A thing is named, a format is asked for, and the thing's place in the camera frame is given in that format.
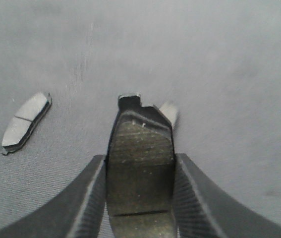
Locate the dark grey conveyor belt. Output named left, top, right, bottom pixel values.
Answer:
left=0, top=0, right=281, bottom=229

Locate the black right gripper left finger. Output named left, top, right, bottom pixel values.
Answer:
left=0, top=155, right=106, bottom=238

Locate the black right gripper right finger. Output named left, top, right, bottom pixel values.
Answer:
left=173, top=154, right=281, bottom=238

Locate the brake pad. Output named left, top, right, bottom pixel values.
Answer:
left=106, top=95, right=177, bottom=238
left=1, top=92, right=52, bottom=155
left=159, top=102, right=179, bottom=130

